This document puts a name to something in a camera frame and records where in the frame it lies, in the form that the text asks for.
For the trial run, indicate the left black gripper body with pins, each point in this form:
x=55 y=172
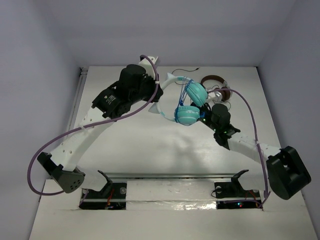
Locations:
x=155 y=90

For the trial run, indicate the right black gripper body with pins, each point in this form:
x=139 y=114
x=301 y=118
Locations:
x=206 y=119

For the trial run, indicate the teal cat-ear headphones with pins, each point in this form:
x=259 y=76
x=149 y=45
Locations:
x=190 y=92

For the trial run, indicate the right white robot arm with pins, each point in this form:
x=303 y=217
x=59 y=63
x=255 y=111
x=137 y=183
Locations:
x=283 y=170

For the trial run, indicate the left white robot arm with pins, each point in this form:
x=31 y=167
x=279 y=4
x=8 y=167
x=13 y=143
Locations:
x=60 y=156

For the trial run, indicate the brown silver headphones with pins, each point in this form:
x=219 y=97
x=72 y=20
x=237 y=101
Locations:
x=222 y=93

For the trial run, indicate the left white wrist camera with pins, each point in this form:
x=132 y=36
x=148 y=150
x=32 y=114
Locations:
x=147 y=65

